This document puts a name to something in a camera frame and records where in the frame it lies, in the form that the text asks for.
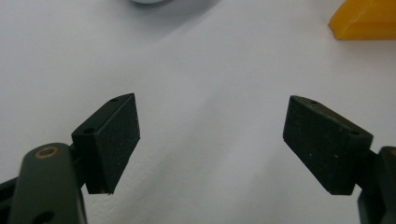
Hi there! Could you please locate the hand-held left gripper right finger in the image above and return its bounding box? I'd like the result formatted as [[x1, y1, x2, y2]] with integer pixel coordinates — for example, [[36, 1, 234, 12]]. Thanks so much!
[[282, 94, 375, 196]]

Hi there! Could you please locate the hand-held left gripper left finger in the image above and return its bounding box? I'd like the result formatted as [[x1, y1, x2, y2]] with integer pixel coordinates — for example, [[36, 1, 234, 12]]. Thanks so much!
[[71, 92, 141, 195]]

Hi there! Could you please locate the yellow plastic block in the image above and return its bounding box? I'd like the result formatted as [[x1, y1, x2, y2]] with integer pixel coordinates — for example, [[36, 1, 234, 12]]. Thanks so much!
[[328, 0, 396, 41]]

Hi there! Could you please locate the white round object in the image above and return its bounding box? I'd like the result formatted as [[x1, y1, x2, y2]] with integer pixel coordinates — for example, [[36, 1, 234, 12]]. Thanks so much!
[[130, 0, 167, 5]]

